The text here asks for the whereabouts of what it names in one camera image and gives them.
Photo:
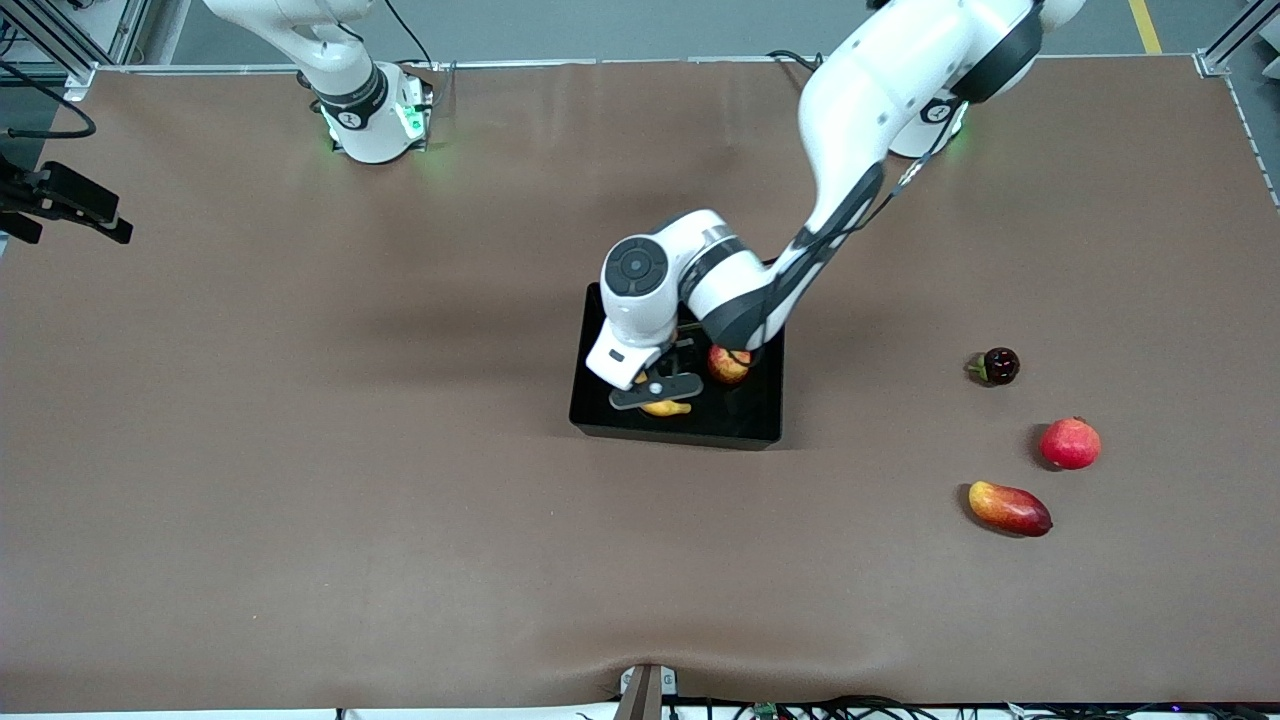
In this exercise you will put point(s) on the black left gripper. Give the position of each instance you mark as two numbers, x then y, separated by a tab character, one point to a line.
686	357

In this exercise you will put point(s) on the red yellow mango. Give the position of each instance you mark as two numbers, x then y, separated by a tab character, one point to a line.
1010	508

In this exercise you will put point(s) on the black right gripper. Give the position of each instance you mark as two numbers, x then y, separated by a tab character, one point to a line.
40	196

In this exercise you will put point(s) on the red pomegranate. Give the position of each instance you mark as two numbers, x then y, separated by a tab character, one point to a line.
1070	445

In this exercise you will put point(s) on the aluminium frame post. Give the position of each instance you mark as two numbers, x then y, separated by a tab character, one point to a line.
120	30
1240	35

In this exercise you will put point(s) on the metal table edge bracket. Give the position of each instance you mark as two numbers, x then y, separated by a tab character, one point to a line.
645	695

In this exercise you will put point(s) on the brown table mat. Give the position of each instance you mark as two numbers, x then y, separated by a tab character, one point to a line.
640	550

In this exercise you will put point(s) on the yellow banana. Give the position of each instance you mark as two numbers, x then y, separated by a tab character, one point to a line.
668	408

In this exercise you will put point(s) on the red yellow apple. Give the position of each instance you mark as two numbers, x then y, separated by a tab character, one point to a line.
730	368

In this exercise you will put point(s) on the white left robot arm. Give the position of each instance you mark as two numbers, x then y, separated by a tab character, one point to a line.
880	100

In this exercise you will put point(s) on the small green circuit board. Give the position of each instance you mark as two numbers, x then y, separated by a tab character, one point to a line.
766	711

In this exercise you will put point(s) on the black plastic box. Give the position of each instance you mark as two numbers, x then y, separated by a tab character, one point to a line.
740	420

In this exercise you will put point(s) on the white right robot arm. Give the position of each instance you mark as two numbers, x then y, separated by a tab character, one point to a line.
365	120

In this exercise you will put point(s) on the dark purple mangosteen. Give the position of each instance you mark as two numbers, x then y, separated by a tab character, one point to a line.
1000	365

